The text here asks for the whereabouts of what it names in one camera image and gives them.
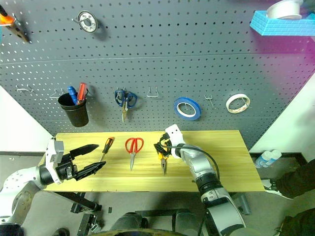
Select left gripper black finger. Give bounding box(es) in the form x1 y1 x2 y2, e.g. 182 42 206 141
69 144 100 158
74 161 107 181

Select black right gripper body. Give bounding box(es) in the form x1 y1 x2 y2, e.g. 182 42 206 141
158 133 173 158

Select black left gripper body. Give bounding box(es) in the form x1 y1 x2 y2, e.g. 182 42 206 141
55 153 79 181

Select orange black needle-nose pliers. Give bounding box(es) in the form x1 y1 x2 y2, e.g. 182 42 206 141
157 134 173 177

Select orange black handled screwdriver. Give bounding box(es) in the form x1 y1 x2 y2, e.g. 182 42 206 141
98 136 115 163

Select red handled scissors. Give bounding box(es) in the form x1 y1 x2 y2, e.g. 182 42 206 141
125 137 145 172

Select blue tape roll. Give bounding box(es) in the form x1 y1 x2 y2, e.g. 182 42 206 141
173 96 202 121

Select silver double-prong pegboard hook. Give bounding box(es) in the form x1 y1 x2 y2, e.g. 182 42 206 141
204 94 216 109

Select grey metal pegboard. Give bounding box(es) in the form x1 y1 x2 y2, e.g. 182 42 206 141
0 0 315 151

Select large white tape roll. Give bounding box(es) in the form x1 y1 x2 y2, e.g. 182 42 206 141
266 0 304 21

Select black plastic cup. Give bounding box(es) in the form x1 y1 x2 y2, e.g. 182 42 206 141
58 91 90 128

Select dark rounded robot knee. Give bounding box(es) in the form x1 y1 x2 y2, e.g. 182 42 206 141
108 212 149 236
171 208 205 236

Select grey cylinder under table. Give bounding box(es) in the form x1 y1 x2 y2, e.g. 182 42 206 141
236 193 252 216

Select white bottle with blue label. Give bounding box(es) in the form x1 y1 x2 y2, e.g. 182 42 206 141
265 149 282 168
254 150 271 169

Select white sneaker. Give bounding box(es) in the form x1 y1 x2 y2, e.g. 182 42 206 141
261 178 294 200

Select dark trouser leg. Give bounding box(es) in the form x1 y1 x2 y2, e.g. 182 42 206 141
274 158 315 199

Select orange black hanging tool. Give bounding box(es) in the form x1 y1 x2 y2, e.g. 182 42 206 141
0 4 31 43

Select dark clothed person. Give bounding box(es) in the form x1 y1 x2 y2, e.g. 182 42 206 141
277 208 315 236

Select blue brick-patterned box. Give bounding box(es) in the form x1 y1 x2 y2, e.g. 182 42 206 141
250 10 315 37

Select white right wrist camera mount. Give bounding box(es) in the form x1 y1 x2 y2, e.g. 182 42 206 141
164 124 188 159

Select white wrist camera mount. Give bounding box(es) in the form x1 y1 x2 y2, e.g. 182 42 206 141
164 124 188 159
44 137 65 185

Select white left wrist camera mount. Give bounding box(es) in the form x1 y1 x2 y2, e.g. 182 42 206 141
44 137 65 185

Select black metal table frame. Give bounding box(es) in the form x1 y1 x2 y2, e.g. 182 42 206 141
52 191 190 236

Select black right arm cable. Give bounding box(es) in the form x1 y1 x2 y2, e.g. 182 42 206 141
161 145 221 184

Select silver wire loop hook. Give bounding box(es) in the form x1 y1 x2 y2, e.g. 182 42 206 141
146 86 159 98

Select blue handled scissors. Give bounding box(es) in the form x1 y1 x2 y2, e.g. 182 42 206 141
114 89 138 123

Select red handled screwdriver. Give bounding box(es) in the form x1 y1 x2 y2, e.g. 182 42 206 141
76 83 88 106

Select blue handled screwdriver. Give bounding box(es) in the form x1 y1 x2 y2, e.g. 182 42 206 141
67 86 78 106

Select silver wire pegboard hook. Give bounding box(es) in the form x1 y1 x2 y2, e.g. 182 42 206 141
16 84 34 93
49 88 64 100

